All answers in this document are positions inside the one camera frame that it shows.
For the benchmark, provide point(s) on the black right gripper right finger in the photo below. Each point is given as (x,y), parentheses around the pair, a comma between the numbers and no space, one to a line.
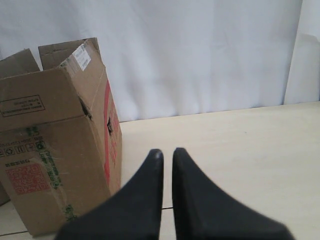
(203,211)

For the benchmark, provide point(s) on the tall printed cardboard box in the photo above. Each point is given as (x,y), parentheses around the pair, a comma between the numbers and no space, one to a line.
(60,136)

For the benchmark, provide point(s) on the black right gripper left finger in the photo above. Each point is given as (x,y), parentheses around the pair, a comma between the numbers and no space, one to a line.
(133,213)

